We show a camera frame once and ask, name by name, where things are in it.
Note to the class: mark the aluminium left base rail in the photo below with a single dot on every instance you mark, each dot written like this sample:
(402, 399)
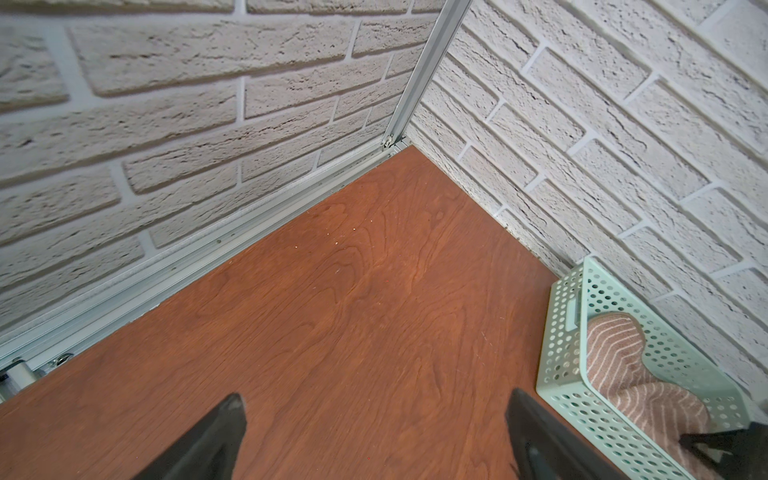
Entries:
(79, 324)

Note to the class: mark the aluminium corner post left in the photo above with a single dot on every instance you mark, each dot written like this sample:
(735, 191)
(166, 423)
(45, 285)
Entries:
(447, 24)

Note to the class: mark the pink striped square dishcloth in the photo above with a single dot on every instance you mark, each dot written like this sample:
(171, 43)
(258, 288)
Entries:
(662, 410)

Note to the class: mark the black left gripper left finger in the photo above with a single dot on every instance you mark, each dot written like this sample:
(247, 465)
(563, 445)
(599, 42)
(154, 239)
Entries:
(208, 450)

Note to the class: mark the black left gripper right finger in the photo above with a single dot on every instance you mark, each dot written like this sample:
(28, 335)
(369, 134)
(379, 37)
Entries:
(544, 448)

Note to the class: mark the mint green perforated plastic basket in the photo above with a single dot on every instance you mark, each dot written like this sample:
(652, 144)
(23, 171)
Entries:
(587, 291)

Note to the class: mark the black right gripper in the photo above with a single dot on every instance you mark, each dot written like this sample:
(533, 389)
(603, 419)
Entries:
(735, 454)

